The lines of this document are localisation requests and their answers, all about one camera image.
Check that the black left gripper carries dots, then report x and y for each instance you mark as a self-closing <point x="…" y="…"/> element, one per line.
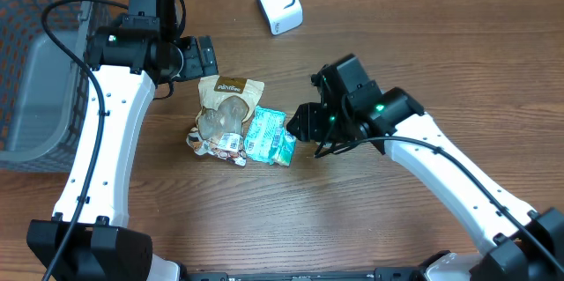
<point x="190" y="67"/>

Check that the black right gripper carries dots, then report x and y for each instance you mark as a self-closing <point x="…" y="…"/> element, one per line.
<point x="312" y="120"/>

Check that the teal tissue pack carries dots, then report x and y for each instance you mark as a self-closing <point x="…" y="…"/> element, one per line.
<point x="282" y="147"/>

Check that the teal wipes packet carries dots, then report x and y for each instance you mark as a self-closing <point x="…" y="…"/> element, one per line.
<point x="264" y="134"/>

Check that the beige brown snack bag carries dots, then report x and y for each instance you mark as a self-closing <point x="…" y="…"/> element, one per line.
<point x="226" y="104"/>

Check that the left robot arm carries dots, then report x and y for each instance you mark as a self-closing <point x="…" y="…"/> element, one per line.
<point x="87" y="236"/>

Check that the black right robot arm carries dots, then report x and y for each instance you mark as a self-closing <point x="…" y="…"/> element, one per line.
<point x="513" y="240"/>

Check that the white barcode scanner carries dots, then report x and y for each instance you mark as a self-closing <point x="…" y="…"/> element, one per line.
<point x="281" y="15"/>

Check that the grey plastic mesh basket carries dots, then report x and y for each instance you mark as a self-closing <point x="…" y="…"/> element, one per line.
<point x="43" y="92"/>

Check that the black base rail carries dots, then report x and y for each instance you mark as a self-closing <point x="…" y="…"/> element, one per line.
<point x="291" y="276"/>

